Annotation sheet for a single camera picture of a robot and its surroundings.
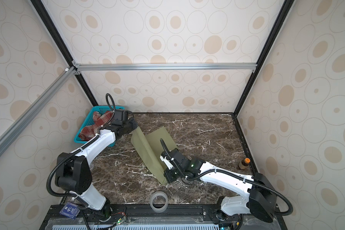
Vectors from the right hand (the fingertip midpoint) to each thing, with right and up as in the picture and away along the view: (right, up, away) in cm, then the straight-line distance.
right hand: (165, 175), depth 76 cm
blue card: (-48, -17, -3) cm, 51 cm away
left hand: (-16, +30, +12) cm, 37 cm away
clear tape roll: (-4, -17, -3) cm, 17 cm away
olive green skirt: (-10, +14, +8) cm, 19 cm away
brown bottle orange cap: (+47, +3, +9) cm, 48 cm away
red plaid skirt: (-49, +31, +27) cm, 64 cm away
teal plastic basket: (-58, +31, +30) cm, 72 cm away
